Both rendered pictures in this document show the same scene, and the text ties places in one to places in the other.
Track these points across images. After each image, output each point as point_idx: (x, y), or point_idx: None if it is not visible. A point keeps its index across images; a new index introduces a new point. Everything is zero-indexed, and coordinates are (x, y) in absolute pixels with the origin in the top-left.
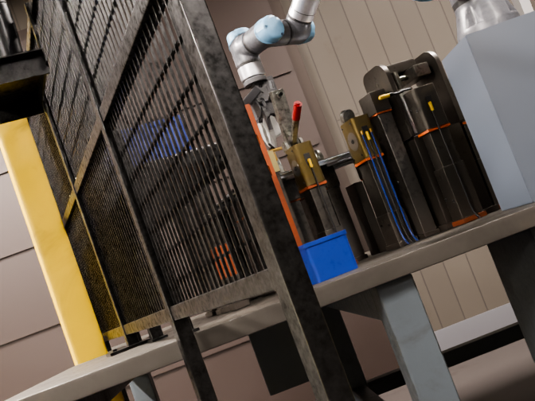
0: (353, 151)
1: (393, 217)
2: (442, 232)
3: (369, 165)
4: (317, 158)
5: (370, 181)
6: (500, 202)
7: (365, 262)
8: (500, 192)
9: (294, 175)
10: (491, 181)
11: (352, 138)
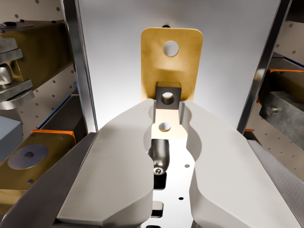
0: (47, 145)
1: (70, 94)
2: (51, 98)
3: (43, 127)
4: (149, 150)
5: (64, 117)
6: (13, 124)
7: (34, 18)
8: (1, 125)
9: (41, 25)
10: (1, 134)
11: (21, 160)
